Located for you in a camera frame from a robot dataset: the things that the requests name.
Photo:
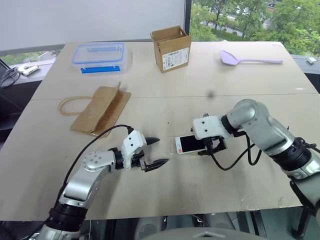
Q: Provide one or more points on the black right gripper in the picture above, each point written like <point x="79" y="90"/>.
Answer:
<point x="211" y="143"/>

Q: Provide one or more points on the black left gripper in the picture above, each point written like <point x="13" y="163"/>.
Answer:
<point x="138" y="160"/>

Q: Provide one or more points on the white smartphone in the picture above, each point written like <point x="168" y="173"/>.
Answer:
<point x="187" y="144"/>

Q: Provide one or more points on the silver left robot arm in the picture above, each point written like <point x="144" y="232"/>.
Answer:
<point x="83" y="180"/>

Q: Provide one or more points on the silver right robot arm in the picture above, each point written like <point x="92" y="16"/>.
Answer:
<point x="270" y="130"/>

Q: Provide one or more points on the clear plastic phone case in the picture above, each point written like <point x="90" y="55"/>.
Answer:
<point x="172" y="147"/>

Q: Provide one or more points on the brown paper bag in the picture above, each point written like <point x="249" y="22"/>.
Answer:
<point x="102" y="110"/>

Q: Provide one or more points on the lilac plastic spatula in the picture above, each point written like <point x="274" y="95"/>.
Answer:
<point x="230" y="58"/>

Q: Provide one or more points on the open cardboard box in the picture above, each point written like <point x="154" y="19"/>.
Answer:
<point x="172" y="50"/>

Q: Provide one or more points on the clear container with blue lid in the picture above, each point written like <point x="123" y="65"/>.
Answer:
<point x="100" y="56"/>

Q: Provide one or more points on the small white box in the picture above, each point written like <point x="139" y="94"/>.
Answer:
<point x="311" y="60"/>

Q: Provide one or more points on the white power strip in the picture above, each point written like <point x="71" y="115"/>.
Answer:
<point x="28" y="70"/>

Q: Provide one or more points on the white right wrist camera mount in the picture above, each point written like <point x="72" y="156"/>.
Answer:
<point x="208" y="127"/>

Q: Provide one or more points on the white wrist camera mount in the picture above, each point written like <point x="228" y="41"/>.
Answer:
<point x="208" y="127"/>
<point x="131" y="144"/>

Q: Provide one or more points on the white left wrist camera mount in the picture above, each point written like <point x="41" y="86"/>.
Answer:
<point x="131" y="144"/>

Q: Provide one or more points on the dark window frame post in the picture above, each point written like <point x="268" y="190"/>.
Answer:
<point x="188" y="17"/>

